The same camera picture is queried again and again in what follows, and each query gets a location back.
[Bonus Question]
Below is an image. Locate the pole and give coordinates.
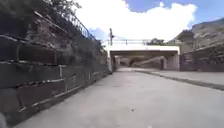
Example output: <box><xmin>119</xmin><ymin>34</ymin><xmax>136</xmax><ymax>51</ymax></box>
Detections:
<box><xmin>108</xmin><ymin>27</ymin><xmax>115</xmax><ymax>47</ymax></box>

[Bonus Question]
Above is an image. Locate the pale concrete bridge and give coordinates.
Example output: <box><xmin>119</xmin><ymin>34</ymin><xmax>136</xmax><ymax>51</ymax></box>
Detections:
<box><xmin>105</xmin><ymin>38</ymin><xmax>182</xmax><ymax>72</ymax></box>

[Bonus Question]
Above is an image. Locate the grey concrete path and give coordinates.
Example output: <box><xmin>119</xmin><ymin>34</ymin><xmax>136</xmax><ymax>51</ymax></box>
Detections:
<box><xmin>13</xmin><ymin>67</ymin><xmax>224</xmax><ymax>128</ymax></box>

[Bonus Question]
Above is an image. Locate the dark kerb strip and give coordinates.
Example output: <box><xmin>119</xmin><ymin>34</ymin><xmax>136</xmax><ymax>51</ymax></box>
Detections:
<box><xmin>134</xmin><ymin>69</ymin><xmax>224</xmax><ymax>92</ymax></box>

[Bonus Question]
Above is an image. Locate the tree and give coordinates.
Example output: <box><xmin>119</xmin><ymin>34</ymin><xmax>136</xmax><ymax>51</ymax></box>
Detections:
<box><xmin>43</xmin><ymin>0</ymin><xmax>82</xmax><ymax>18</ymax></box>

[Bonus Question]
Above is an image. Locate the grey raised pavement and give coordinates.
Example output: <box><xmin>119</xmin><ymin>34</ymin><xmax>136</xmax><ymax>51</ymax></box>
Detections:
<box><xmin>133</xmin><ymin>67</ymin><xmax>224</xmax><ymax>86</ymax></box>

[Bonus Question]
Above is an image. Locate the rocky hillside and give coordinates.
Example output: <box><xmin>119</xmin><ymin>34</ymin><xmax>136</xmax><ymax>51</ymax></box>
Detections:
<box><xmin>169</xmin><ymin>17</ymin><xmax>224</xmax><ymax>51</ymax></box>

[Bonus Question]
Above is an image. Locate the metal railing on wall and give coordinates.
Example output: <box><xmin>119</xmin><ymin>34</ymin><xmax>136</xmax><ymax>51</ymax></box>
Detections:
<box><xmin>33</xmin><ymin>0</ymin><xmax>101</xmax><ymax>43</ymax></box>

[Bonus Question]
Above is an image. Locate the dark stone block wall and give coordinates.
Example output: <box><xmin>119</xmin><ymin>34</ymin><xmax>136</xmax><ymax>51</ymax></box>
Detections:
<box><xmin>0</xmin><ymin>9</ymin><xmax>113</xmax><ymax>128</ymax></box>

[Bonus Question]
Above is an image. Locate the dark stone retaining wall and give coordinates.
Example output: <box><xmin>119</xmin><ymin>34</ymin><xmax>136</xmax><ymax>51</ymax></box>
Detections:
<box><xmin>179</xmin><ymin>41</ymin><xmax>224</xmax><ymax>73</ymax></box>

